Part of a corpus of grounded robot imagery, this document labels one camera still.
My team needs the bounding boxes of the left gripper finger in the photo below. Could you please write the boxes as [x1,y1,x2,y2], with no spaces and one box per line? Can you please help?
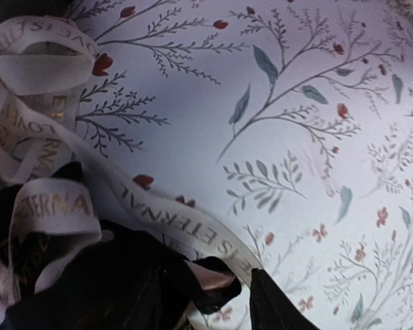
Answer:
[249,269,318,330]

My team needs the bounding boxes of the pink wrapping paper sheet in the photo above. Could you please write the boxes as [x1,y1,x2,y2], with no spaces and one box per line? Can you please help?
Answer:
[186,261,236,292]

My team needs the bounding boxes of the white printed ribbon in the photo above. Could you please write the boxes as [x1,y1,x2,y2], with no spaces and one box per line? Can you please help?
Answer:
[0,16,261,285]

